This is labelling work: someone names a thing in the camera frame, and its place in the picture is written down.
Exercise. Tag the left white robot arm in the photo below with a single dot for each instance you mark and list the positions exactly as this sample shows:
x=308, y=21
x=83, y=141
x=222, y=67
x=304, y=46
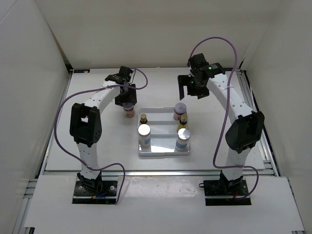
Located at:
x=86, y=127

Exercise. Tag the blue label shaker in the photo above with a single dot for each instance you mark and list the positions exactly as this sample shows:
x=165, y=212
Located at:
x=144, y=135
x=182, y=140

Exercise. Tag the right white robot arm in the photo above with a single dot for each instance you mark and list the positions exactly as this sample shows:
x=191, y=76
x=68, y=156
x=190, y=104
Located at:
x=246, y=124

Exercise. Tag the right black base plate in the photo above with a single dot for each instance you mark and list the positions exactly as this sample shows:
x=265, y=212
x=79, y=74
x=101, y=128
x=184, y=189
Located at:
x=216, y=196

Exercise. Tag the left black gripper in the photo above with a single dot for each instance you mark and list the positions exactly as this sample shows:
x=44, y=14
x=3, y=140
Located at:
x=131, y=98

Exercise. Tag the aluminium left rail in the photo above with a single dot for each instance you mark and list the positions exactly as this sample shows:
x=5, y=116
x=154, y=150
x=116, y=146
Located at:
x=30, y=187

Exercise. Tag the yellow label bottle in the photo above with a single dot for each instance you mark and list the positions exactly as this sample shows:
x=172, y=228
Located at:
x=183, y=122
x=143, y=119

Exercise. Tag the aluminium front rail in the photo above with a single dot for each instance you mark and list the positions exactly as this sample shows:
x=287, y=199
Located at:
x=266, y=172

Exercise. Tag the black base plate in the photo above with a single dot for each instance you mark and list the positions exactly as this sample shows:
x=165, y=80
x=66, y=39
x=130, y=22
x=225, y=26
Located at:
x=107, y=194
x=216, y=196

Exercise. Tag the white divided tray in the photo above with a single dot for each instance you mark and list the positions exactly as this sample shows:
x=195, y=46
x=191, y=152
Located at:
x=163, y=133

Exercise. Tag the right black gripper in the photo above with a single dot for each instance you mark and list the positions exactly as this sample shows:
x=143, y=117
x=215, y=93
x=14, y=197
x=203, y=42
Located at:
x=183, y=80

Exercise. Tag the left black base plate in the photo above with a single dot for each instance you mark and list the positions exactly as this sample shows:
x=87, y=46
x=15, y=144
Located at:
x=107, y=194

